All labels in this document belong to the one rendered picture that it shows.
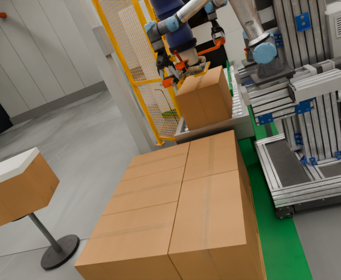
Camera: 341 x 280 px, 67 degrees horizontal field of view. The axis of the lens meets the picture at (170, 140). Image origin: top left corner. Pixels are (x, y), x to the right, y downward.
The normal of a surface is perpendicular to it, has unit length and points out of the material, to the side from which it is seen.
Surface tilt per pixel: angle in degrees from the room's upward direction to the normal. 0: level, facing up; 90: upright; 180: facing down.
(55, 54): 90
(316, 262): 0
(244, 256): 90
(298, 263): 0
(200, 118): 90
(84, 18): 90
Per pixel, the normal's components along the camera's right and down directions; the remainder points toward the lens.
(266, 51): -0.22, 0.61
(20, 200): 0.14, 0.36
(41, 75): -0.12, 0.46
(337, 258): -0.37, -0.84
